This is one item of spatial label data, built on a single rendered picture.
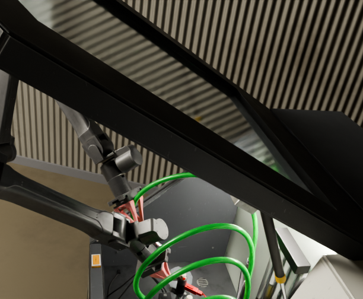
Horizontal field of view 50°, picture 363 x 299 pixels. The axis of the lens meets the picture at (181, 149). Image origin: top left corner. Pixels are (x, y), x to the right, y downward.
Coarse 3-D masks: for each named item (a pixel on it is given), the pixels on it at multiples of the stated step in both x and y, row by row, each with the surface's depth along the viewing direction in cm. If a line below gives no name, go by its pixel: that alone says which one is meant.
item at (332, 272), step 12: (324, 264) 65; (336, 264) 64; (348, 264) 65; (360, 264) 65; (312, 276) 67; (324, 276) 64; (336, 276) 62; (348, 276) 62; (360, 276) 63; (300, 288) 69; (312, 288) 66; (324, 288) 64; (336, 288) 62; (348, 288) 60; (360, 288) 60
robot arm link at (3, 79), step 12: (0, 72) 123; (0, 84) 124; (12, 84) 124; (0, 96) 125; (12, 96) 126; (0, 108) 126; (12, 108) 128; (0, 120) 126; (0, 132) 127; (12, 144) 135; (12, 156) 134
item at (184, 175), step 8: (168, 176) 108; (176, 176) 107; (184, 176) 107; (192, 176) 106; (152, 184) 110; (144, 192) 112; (136, 200) 114; (256, 216) 109; (256, 224) 110; (256, 232) 111; (256, 240) 112
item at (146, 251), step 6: (150, 246) 108; (144, 252) 106; (150, 252) 107; (162, 252) 110; (138, 258) 108; (144, 258) 107; (156, 258) 108; (162, 258) 107; (138, 264) 112; (150, 264) 108; (156, 264) 107; (144, 270) 109
